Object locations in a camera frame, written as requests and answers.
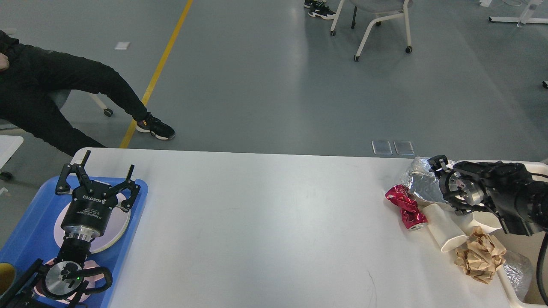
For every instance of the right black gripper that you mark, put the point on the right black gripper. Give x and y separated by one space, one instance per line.
462 194

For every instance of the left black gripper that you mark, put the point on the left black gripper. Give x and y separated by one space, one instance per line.
87 209

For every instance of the foil container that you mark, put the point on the foil container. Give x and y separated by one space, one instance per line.
423 184

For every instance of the pink plate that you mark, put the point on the pink plate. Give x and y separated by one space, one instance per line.
116 227

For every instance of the crushed red can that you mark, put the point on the crushed red can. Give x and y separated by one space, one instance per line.
412 217

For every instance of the white paper cup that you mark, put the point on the white paper cup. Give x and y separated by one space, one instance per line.
487 222
444 230

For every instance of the dark teal cup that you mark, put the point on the dark teal cup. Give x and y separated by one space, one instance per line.
7 276

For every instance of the foil tray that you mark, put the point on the foil tray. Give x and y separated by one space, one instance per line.
519 270

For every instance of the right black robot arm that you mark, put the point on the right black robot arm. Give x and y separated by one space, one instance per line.
507 190

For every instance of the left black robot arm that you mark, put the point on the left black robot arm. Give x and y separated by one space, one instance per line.
68 248

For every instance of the right floor socket cover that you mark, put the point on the right floor socket cover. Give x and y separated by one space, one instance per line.
404 148

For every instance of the floor socket cover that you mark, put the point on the floor socket cover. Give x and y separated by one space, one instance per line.
382 147
404 148

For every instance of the left floor socket cover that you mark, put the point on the left floor socket cover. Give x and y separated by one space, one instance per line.
382 147

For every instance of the blue plastic tray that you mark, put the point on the blue plastic tray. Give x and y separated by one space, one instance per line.
33 239

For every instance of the white side table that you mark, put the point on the white side table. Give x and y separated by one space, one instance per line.
8 146

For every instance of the black sneaker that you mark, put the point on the black sneaker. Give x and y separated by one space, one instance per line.
155 127

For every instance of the crumpled brown paper scrap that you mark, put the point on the crumpled brown paper scrap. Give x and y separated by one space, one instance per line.
482 256

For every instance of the seated person in black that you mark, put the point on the seated person in black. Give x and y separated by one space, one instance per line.
29 74

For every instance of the white plastic bin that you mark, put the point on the white plastic bin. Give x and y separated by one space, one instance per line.
519 241

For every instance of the white stand base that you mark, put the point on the white stand base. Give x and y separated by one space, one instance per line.
526 16

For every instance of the black sneakers at top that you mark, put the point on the black sneakers at top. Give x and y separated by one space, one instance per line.
319 8

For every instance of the white frame office chair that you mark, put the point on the white frame office chair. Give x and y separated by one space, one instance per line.
383 10

